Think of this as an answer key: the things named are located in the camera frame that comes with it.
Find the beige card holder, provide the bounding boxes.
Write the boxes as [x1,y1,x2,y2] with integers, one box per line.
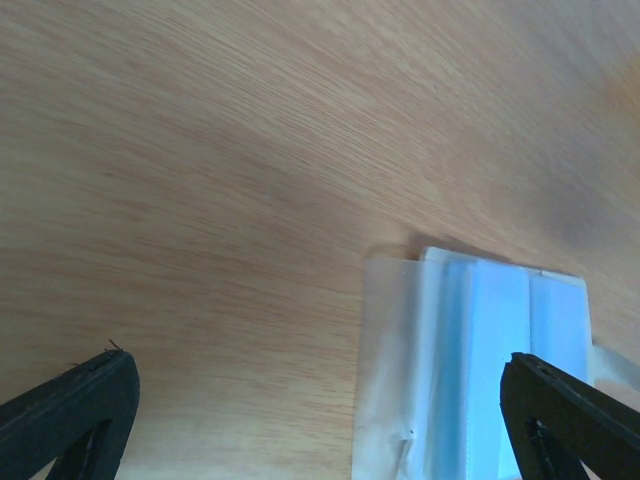
[351,247,639,479]

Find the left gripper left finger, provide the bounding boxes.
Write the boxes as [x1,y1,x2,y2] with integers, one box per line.
[1,349,140,479]

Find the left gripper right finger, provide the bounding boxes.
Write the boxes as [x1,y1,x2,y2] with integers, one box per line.
[500,353,639,479]

